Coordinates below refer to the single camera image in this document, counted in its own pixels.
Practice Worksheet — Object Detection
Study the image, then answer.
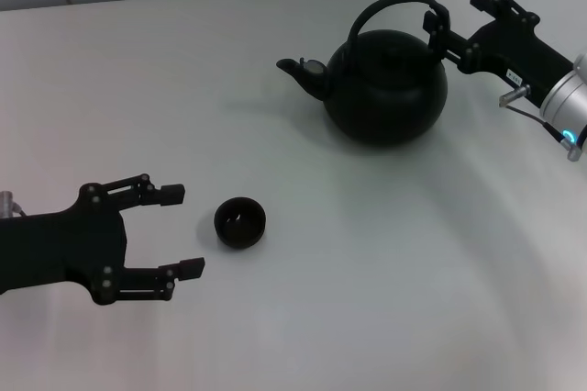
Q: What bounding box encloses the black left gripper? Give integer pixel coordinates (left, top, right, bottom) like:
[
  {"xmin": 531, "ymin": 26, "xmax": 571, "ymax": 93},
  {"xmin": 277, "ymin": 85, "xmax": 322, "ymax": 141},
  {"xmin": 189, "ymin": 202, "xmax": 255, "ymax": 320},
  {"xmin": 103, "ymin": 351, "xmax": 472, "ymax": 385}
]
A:
[{"xmin": 0, "ymin": 173, "xmax": 206, "ymax": 306}]

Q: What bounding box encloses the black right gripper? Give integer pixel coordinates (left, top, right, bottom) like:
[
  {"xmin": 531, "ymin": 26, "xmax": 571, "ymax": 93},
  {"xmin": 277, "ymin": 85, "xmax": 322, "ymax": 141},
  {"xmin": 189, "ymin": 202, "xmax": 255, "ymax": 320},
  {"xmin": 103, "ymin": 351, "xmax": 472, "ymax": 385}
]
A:
[{"xmin": 422, "ymin": 0, "xmax": 578, "ymax": 110}]

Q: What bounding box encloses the small black teacup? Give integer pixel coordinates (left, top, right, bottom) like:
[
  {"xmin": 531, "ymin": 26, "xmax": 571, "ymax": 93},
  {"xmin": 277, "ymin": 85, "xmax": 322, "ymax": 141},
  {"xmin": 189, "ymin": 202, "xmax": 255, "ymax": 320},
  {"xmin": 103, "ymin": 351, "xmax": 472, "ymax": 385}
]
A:
[{"xmin": 213, "ymin": 196, "xmax": 268, "ymax": 251}]

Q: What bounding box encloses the black round teapot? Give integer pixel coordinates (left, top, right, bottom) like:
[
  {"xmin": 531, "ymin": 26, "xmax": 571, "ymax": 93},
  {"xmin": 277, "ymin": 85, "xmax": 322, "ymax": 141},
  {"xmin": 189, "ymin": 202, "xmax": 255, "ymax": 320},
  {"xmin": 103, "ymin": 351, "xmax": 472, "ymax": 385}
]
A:
[{"xmin": 275, "ymin": 0, "xmax": 449, "ymax": 149}]

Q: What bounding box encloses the right gripper cable with plug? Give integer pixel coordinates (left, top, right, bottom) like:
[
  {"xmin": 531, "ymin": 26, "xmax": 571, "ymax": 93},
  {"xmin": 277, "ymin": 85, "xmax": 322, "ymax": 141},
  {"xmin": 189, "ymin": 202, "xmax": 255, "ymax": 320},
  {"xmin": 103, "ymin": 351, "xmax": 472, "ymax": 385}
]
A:
[{"xmin": 498, "ymin": 84, "xmax": 583, "ymax": 162}]

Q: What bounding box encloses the gripper cable with plug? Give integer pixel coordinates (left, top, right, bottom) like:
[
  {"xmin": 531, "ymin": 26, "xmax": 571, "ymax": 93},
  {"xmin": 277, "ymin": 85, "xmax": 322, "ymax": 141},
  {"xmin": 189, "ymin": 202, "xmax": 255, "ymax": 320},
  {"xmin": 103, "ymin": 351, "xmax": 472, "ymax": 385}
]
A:
[
  {"xmin": 0, "ymin": 190, "xmax": 28, "ymax": 218},
  {"xmin": 498, "ymin": 84, "xmax": 583, "ymax": 162}
]

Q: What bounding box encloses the left gripper cable with plug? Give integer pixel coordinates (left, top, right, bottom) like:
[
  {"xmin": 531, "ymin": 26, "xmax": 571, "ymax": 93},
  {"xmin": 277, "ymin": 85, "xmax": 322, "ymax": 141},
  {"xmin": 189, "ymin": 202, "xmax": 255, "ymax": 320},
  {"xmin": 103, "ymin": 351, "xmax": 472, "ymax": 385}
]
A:
[{"xmin": 0, "ymin": 190, "xmax": 28, "ymax": 218}]

